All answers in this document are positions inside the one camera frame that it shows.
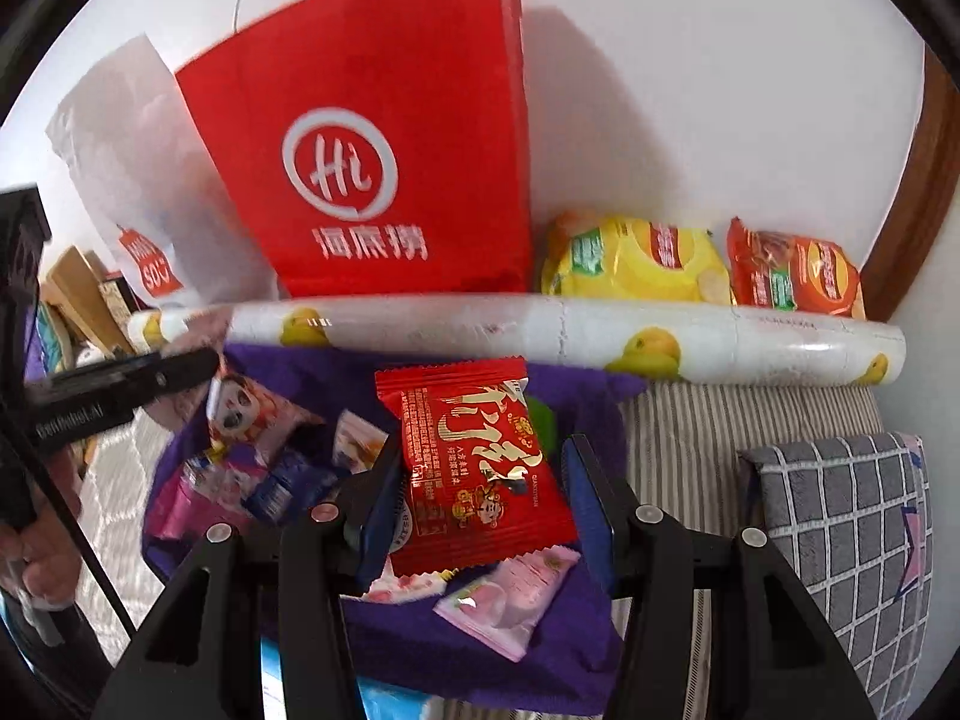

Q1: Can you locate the pink peach snack packet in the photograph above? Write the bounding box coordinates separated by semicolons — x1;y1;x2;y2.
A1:
435;544;582;662

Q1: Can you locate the brown wooden door frame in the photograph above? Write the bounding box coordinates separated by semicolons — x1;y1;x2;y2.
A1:
861;45;960;323

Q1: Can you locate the blue tissue pack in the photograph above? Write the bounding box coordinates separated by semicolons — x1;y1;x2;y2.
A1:
262;637;451;720

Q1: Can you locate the red paper bag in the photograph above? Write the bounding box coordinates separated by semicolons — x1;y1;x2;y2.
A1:
174;0;535;299

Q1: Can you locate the grey checked cloth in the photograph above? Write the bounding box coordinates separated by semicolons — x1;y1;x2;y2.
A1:
739;431;935;720

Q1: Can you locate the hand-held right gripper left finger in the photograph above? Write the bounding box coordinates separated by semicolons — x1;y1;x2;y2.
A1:
90;431;406;720

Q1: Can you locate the striped mattress cover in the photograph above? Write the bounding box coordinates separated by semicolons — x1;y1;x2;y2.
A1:
75;382;886;720

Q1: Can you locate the white plastic shopping bag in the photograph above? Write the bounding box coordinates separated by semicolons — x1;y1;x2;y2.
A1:
45;34;278;308

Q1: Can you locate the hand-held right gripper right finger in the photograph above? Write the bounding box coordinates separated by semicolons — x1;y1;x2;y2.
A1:
561;433;878;720

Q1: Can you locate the blue snack packet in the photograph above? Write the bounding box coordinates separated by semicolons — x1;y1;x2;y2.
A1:
247;450;338;526

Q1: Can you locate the panda face snack packet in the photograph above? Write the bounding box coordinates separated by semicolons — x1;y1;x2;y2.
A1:
206;371;323;458

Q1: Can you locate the person's left hand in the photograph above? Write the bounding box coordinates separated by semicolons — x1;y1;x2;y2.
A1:
0;491;83;601

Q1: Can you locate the orange chip bag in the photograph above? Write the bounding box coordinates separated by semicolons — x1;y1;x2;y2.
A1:
726;217;867;320

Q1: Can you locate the yellow chip bag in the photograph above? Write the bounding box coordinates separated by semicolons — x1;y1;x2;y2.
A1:
540;214;732;305

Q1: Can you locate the lemon print wallpaper roll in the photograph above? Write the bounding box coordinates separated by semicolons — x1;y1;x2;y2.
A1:
127;296;908;391

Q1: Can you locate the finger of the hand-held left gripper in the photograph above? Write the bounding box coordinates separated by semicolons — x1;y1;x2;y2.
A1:
131;349;220;410

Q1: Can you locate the purple cloth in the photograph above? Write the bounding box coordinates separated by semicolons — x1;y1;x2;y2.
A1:
142;345;646;717

